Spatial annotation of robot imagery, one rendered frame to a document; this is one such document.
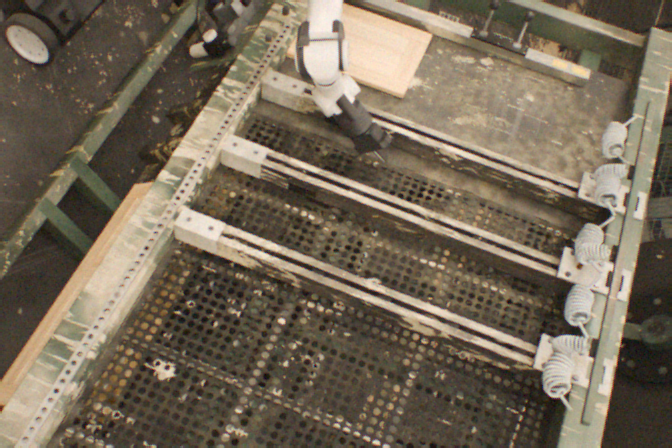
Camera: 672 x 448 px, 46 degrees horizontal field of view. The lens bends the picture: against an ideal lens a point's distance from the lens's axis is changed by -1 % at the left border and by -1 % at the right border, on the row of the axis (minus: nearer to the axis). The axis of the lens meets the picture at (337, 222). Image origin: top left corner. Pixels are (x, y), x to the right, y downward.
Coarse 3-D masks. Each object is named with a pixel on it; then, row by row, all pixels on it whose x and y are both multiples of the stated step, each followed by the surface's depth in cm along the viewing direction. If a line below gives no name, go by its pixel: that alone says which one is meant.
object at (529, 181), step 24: (264, 96) 247; (288, 96) 243; (384, 120) 240; (408, 120) 240; (408, 144) 240; (432, 144) 236; (456, 144) 238; (456, 168) 240; (480, 168) 236; (504, 168) 234; (528, 168) 235; (600, 168) 223; (624, 168) 219; (528, 192) 237; (552, 192) 233; (576, 192) 235; (624, 192) 230
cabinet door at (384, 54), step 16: (352, 16) 271; (368, 16) 272; (352, 32) 267; (368, 32) 268; (384, 32) 269; (400, 32) 269; (416, 32) 270; (288, 48) 259; (352, 48) 263; (368, 48) 264; (384, 48) 265; (400, 48) 265; (416, 48) 266; (352, 64) 258; (368, 64) 260; (384, 64) 260; (400, 64) 261; (416, 64) 262; (368, 80) 255; (384, 80) 256; (400, 80) 257; (400, 96) 255
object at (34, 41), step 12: (12, 24) 266; (24, 24) 264; (36, 24) 265; (12, 36) 273; (24, 36) 271; (36, 36) 266; (48, 36) 267; (12, 48) 277; (24, 48) 276; (36, 48) 273; (48, 48) 269; (60, 48) 274; (36, 60) 277; (48, 60) 274
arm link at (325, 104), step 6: (318, 90) 214; (312, 96) 217; (318, 96) 214; (324, 96) 213; (336, 96) 212; (318, 102) 215; (324, 102) 214; (330, 102) 213; (324, 108) 216; (330, 108) 217; (330, 114) 221
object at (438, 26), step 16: (352, 0) 275; (368, 0) 273; (384, 0) 274; (384, 16) 275; (400, 16) 273; (416, 16) 272; (432, 16) 273; (432, 32) 273; (448, 32) 271; (464, 32) 270; (480, 48) 271; (496, 48) 268; (528, 64) 269; (544, 64) 266; (576, 80) 266
